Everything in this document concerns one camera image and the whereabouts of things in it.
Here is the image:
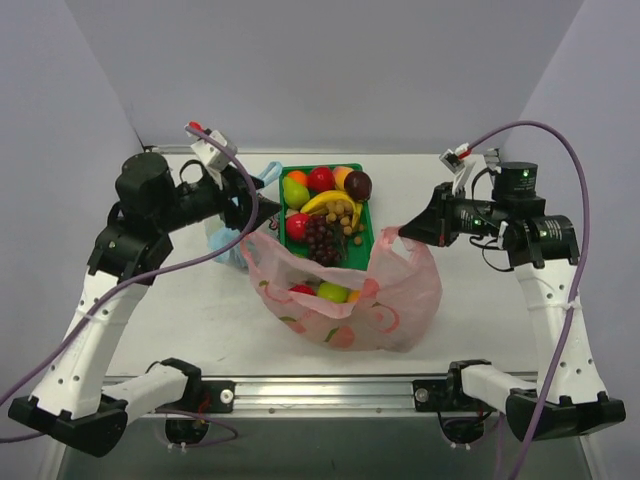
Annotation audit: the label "purple cable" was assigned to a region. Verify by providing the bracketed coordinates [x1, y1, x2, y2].
[459, 119, 586, 480]
[0, 124, 261, 451]

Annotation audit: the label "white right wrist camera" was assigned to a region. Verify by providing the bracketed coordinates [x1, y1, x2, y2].
[439, 143, 476, 195]

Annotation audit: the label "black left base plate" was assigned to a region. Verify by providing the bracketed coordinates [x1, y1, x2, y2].
[164, 379, 236, 414]

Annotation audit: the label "green fake pear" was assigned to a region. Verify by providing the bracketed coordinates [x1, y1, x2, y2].
[282, 176, 310, 210]

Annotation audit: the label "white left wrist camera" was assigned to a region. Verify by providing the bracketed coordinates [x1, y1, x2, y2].
[185, 121, 237, 187]

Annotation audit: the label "dark purple fake plum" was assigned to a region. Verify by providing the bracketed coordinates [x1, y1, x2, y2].
[343, 170, 373, 203]

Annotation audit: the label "yellow fake banana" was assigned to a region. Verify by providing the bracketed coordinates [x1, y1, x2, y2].
[299, 190, 363, 231]

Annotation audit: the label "yellow orange fake fruit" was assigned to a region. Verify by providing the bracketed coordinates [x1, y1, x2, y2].
[346, 290, 361, 303]

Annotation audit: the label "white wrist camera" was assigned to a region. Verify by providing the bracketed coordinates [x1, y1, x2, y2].
[185, 121, 237, 187]
[439, 143, 476, 195]

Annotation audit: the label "small red fake apple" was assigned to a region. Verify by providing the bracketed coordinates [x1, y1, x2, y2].
[285, 213, 310, 243]

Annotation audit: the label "purple fake grapes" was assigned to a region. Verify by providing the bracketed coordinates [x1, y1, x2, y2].
[303, 215, 342, 267]

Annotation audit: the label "blue tied plastic bag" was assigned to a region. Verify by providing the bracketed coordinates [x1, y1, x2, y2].
[205, 160, 284, 274]

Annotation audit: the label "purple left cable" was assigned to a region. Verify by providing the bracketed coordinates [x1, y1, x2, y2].
[0, 124, 261, 451]

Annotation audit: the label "brown fake longan bunch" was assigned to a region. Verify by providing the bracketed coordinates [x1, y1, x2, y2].
[325, 200, 364, 245]

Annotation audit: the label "green fake apple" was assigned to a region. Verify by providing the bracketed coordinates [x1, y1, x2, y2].
[317, 282, 350, 304]

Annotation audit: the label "red fake fruit back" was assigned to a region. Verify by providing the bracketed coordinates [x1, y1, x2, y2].
[307, 166, 335, 193]

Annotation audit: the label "orange fake tangerine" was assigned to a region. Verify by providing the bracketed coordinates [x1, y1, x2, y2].
[287, 170, 307, 186]

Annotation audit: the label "green plastic basket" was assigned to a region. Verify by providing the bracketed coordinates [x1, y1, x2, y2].
[278, 164, 374, 270]

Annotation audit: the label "pink plastic bag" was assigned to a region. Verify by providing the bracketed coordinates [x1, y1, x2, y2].
[240, 227, 442, 352]

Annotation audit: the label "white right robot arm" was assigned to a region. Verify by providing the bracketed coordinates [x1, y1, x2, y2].
[399, 161, 626, 442]

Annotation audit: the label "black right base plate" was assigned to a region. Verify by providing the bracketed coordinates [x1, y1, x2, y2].
[412, 379, 493, 414]

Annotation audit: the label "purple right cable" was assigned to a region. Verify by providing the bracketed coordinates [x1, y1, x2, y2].
[459, 119, 586, 480]

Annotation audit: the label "peach fake fruit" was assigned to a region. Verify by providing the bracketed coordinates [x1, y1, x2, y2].
[333, 166, 353, 191]

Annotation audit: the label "aluminium front rail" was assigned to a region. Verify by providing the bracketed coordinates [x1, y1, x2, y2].
[58, 370, 596, 419]

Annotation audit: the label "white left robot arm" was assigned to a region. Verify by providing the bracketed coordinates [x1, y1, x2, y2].
[8, 152, 281, 458]

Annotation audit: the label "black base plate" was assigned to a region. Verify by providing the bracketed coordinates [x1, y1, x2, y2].
[164, 379, 236, 414]
[412, 379, 493, 414]

